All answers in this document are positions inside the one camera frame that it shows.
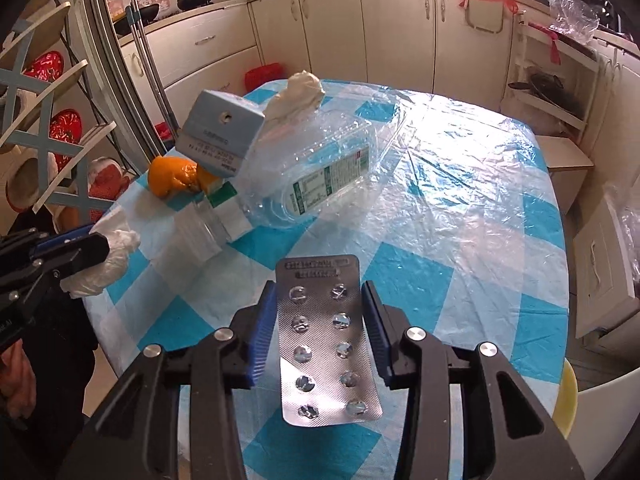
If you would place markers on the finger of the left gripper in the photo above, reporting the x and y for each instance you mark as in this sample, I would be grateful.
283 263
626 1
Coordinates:
68 253

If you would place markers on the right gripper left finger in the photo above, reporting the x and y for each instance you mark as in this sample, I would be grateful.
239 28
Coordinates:
253 329

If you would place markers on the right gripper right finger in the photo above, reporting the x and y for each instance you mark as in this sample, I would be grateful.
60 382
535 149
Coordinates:
386 326

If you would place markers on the silver pill blister pack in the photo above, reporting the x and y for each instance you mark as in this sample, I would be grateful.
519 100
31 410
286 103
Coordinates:
325 368

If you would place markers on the yellow plastic trash bin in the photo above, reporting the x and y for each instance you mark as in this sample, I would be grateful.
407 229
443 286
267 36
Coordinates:
565 408

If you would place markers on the red trash bin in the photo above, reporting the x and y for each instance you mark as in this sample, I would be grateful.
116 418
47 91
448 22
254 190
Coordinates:
258 76

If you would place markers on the person's left hand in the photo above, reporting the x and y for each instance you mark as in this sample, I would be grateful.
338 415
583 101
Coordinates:
18 382

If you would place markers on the green white small box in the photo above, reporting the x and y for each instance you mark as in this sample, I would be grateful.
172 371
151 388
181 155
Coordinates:
229 211

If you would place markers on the blue checkered plastic tablecloth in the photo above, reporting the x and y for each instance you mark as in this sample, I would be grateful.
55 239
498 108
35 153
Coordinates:
459 227

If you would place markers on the white blue wooden shelf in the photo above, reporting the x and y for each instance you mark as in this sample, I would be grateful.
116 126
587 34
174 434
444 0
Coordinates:
62 167

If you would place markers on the clear plastic clamshell container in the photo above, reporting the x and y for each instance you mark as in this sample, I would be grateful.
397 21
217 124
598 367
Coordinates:
306 162

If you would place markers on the grey blue medicine box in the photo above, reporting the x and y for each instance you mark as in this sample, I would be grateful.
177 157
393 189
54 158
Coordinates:
220 131

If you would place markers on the open white drawer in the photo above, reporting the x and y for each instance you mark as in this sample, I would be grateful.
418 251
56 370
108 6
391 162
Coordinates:
605 291

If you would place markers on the crumpled tissue far side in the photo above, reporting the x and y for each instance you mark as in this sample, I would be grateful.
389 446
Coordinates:
303 92

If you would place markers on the small white stool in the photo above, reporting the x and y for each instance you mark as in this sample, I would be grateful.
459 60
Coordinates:
568 167

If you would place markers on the white shelf rack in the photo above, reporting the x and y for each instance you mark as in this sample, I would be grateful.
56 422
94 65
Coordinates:
552 79

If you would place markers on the clear plastic bag on counter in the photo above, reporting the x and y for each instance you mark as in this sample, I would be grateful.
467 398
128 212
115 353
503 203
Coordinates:
574 19

